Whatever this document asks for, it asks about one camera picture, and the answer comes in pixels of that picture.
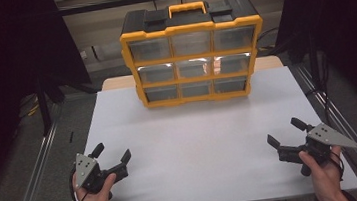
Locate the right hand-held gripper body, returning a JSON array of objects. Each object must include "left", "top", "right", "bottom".
[{"left": 295, "top": 118, "right": 357, "bottom": 178}]

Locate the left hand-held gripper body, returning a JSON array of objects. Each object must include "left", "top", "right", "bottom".
[{"left": 71, "top": 149, "right": 114, "bottom": 197}]

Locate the person's right hand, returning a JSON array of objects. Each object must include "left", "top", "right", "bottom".
[{"left": 297, "top": 144, "right": 348, "bottom": 201}]

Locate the black metal stand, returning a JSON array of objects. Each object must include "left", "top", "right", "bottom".
[{"left": 33, "top": 72, "right": 55, "bottom": 137}]

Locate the black curtain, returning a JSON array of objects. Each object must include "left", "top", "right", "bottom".
[
  {"left": 0, "top": 0, "right": 104, "bottom": 201},
  {"left": 270, "top": 0, "right": 357, "bottom": 138}
]

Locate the set of clear plastic drawers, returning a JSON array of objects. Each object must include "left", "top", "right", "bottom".
[{"left": 127, "top": 24, "right": 263, "bottom": 104}]

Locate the yellow black drawer organizer cabinet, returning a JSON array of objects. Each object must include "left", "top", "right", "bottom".
[{"left": 116, "top": 0, "right": 272, "bottom": 112}]

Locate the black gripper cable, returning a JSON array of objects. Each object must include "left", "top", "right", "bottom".
[
  {"left": 67, "top": 166, "right": 90, "bottom": 201},
  {"left": 328, "top": 149, "right": 347, "bottom": 183}
]

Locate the metal floor rail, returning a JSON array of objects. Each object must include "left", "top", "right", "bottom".
[
  {"left": 290, "top": 57, "right": 357, "bottom": 201},
  {"left": 0, "top": 102, "right": 72, "bottom": 201}
]

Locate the yellow floor cable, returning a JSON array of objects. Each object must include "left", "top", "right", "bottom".
[{"left": 23, "top": 94, "right": 41, "bottom": 119}]

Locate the black floor cable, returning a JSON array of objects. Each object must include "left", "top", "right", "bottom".
[{"left": 255, "top": 25, "right": 296, "bottom": 58}]

